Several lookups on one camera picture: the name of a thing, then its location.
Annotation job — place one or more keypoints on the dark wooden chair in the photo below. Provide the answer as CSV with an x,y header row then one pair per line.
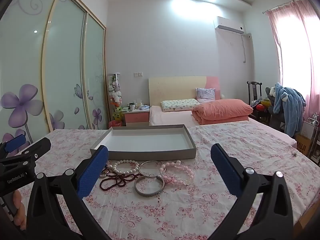
x,y
253,90

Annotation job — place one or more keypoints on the metal rack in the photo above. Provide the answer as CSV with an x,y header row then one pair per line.
x,y
314,130

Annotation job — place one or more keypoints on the wide silver cuff bangle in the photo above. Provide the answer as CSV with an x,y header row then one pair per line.
x,y
147,194

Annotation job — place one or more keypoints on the grey office chair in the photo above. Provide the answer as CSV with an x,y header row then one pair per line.
x,y
277,120

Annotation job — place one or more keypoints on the cream and pink headboard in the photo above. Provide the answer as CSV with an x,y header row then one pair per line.
x,y
172,87

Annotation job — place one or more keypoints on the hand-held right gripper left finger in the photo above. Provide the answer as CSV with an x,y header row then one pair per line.
x,y
92,173

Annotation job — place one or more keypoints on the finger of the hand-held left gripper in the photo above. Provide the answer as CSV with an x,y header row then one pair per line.
x,y
15,143
37,147

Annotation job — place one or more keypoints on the blue fleece robe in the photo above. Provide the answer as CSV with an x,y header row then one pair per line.
x,y
290,110

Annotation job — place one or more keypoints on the folded salmon quilt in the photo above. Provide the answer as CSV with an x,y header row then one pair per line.
x,y
222,111

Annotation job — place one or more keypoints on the clear tube of plush toys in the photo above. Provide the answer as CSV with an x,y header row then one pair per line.
x,y
115,92

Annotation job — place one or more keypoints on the blue cloth item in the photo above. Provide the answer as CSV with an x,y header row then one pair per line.
x,y
143,107

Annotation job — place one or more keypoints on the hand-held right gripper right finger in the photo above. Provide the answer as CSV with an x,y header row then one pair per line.
x,y
226,171

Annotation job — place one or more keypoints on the pink floral cloth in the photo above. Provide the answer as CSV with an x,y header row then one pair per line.
x,y
200,205

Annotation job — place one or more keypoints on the pink nightstand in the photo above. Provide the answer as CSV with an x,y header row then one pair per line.
x,y
136,117

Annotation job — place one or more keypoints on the colourful toys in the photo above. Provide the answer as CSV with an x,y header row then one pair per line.
x,y
262,105

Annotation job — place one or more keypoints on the air conditioner pipe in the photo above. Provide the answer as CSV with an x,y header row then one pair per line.
x,y
244,47

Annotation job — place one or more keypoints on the pink bed mattress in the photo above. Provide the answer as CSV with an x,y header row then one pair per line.
x,y
172,118

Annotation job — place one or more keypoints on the grey shallow tray box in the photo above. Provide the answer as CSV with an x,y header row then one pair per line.
x,y
145,140

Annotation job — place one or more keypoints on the white air conditioner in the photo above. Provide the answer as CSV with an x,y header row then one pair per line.
x,y
228,25

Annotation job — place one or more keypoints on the thin silver bangle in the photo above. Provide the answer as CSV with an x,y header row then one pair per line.
x,y
150,161

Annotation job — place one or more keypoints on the brown paper bag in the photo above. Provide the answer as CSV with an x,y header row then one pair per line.
x,y
303,145

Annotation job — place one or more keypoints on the pink curtain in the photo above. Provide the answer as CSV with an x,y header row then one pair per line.
x,y
295,55

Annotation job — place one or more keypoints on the person's left hand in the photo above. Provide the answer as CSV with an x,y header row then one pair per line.
x,y
19,210

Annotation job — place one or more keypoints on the purple floral pillow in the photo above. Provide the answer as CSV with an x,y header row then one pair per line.
x,y
205,95

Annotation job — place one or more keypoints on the floral glass sliding wardrobe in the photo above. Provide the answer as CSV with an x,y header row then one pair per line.
x,y
65,67

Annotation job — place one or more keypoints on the red waste bin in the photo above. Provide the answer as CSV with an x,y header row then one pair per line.
x,y
115,123

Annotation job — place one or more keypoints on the white printed pillow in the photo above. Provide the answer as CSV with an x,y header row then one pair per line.
x,y
180,104

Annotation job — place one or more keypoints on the white wall switch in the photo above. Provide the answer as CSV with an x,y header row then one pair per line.
x,y
138,74

